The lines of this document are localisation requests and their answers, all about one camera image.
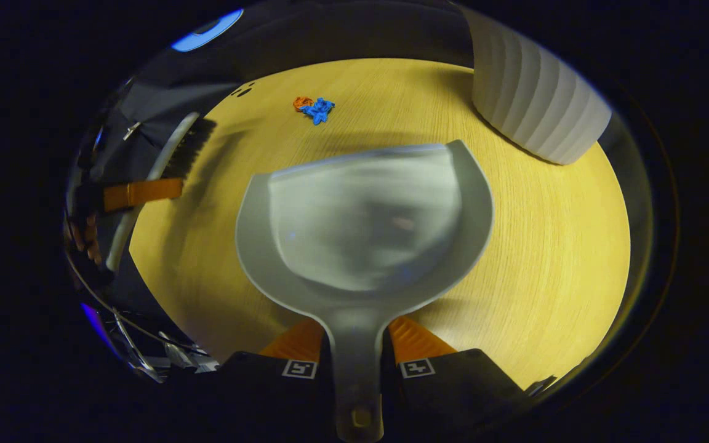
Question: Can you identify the white ribbed garbage bin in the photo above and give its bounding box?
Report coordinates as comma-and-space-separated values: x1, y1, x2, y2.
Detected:
462, 6, 613, 166

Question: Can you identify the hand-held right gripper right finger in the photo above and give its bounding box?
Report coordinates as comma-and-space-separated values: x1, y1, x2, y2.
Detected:
382, 315, 531, 443

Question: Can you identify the white dustpan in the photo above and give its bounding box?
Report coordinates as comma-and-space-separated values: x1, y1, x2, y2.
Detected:
234, 140, 494, 443

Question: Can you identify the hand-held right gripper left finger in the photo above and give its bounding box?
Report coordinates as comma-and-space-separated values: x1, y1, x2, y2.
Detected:
207, 317, 338, 443

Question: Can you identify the small white broom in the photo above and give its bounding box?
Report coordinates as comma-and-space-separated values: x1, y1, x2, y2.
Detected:
105, 111, 218, 272

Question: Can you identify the wooden desktop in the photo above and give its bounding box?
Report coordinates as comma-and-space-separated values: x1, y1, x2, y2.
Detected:
128, 58, 631, 390

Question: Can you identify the blue trash scrap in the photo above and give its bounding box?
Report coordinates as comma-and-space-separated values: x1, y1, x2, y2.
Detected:
301, 97, 336, 126

